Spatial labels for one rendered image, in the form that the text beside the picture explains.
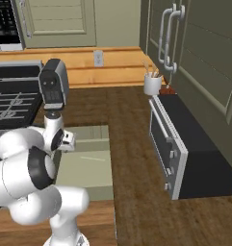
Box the black hob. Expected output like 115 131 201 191
0 60 45 131

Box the white utensil pot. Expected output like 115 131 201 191
142 72 164 97

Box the grey wall outlet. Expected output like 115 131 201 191
92 49 105 68

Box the black toaster oven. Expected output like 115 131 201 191
147 93 232 202

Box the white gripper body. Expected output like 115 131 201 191
59 130 78 153

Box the olive tall cupboard door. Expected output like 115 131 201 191
170 0 232 174
146 0 183 75

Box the reddish brown object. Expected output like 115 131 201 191
158 84 177 96

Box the open drawer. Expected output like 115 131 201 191
55 124 116 202

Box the wooden utensil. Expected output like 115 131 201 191
142 61 151 78
152 66 161 79

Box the dark grey coffee machine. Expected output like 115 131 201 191
38 58 70 111

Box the grey cupboard handle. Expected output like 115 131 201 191
18 0 33 39

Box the pale grey door handle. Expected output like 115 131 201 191
164 4 187 74
157 3 177 65

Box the olive wall cupboard door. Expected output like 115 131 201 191
21 0 98 50

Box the microwave oven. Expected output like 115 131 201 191
0 0 26 52

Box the white toaster oven handle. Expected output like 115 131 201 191
150 97 171 140

